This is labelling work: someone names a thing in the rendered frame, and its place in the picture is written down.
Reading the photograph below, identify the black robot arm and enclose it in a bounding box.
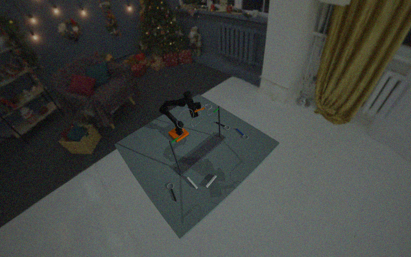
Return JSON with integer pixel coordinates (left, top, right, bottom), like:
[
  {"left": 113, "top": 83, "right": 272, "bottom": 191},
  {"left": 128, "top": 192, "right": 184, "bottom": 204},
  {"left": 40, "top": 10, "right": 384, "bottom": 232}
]
[{"left": 159, "top": 91, "right": 201, "bottom": 135}]

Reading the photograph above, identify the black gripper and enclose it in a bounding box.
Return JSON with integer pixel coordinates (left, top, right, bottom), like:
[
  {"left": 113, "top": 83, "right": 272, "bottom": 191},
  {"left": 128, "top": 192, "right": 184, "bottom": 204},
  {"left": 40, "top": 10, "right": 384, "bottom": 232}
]
[{"left": 186, "top": 99, "right": 198, "bottom": 118}]

